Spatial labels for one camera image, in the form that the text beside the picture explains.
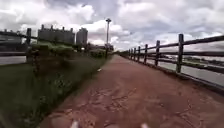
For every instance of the tall light mast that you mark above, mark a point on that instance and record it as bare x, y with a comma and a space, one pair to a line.
107, 36

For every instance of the red stamped concrete path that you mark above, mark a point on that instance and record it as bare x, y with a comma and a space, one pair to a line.
133, 90

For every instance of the narrow grey tower building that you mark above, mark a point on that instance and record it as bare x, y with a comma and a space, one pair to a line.
81, 36

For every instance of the row of green bushes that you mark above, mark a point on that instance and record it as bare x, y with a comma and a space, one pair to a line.
56, 50

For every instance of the wide grey building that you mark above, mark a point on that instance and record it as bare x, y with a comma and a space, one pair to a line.
55, 35

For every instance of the robot's own part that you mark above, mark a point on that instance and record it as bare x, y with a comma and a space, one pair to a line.
74, 124
144, 125

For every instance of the green grass strip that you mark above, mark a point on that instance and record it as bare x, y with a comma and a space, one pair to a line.
33, 90

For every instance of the grey concrete kerb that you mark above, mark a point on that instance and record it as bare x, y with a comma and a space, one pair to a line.
200, 81

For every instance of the grey water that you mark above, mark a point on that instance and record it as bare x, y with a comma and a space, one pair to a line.
203, 74

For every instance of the dark wooden rail fence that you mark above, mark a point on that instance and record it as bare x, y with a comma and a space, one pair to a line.
28, 36
180, 50

